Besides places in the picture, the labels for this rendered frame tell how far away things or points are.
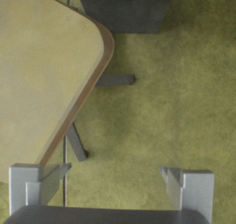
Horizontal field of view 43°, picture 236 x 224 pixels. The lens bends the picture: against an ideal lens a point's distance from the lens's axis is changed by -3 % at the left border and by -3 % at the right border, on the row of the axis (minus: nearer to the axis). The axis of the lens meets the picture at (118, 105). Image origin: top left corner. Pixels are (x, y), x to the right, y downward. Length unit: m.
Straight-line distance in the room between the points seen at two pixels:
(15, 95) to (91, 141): 0.64
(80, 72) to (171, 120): 0.68
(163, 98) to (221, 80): 0.23
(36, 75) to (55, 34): 0.08
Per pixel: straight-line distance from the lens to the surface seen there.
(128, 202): 1.25
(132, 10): 0.93
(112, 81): 1.12
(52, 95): 0.58
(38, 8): 0.62
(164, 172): 0.16
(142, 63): 1.20
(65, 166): 0.16
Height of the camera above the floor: 1.19
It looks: 89 degrees down
